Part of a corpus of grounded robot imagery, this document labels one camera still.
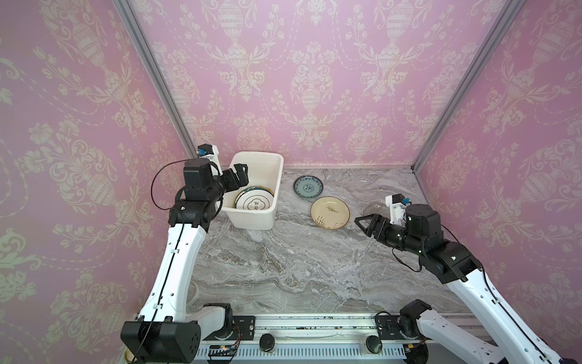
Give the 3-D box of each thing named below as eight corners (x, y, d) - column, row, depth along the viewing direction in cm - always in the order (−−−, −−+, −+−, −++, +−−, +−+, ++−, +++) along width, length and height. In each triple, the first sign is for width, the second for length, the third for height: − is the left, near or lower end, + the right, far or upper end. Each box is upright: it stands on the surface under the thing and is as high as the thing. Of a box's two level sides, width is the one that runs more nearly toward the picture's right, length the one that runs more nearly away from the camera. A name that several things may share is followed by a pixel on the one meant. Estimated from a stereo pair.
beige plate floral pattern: (311, 229, 100) (312, 225, 98) (310, 200, 110) (310, 196, 108) (350, 229, 100) (351, 225, 98) (345, 200, 110) (346, 196, 108)
